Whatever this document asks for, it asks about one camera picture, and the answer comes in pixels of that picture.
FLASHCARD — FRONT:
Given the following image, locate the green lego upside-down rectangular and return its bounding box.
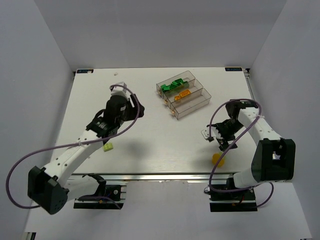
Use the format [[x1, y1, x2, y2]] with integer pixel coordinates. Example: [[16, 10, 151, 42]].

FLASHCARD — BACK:
[[171, 78, 184, 86]]

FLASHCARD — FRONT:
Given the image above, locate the green 2x4 lego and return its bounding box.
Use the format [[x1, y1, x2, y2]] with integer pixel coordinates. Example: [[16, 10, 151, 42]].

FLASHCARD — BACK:
[[160, 84, 176, 93]]

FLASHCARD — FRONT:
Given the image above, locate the yellow round lego piece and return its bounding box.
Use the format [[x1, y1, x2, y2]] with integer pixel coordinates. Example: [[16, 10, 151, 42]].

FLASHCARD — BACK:
[[211, 153, 225, 168]]

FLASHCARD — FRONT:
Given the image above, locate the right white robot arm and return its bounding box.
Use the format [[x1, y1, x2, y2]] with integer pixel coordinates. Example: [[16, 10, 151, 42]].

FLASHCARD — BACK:
[[207, 98, 296, 192]]

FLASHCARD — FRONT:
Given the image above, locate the clear three-compartment container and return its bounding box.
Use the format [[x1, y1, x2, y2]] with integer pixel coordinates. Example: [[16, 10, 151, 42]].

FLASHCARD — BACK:
[[156, 70, 212, 120]]

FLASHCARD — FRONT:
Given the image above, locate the light green 2x3 lego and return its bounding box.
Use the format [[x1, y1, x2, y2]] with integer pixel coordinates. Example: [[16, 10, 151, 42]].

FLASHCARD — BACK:
[[102, 142, 114, 152]]

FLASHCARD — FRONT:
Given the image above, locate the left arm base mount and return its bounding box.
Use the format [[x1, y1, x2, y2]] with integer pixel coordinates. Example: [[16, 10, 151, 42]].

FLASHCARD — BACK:
[[73, 173, 127, 210]]

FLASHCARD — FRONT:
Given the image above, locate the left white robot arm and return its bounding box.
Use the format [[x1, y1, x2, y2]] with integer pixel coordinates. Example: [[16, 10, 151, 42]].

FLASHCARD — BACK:
[[27, 94, 145, 215]]

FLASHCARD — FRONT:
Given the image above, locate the orange lego brick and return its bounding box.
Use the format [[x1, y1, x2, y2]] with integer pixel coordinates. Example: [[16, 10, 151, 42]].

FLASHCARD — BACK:
[[174, 95, 181, 101]]

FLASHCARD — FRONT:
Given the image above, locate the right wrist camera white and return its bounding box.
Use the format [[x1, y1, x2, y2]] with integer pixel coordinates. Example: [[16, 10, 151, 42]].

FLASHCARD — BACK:
[[201, 127, 214, 142]]

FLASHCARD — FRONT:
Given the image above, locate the yellow green lego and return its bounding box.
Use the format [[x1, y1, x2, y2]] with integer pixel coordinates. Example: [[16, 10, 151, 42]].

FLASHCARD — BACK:
[[179, 89, 191, 98]]

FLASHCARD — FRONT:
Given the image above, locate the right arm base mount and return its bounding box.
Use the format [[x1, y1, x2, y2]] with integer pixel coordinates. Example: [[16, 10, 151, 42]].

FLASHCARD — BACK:
[[203, 186, 258, 213]]

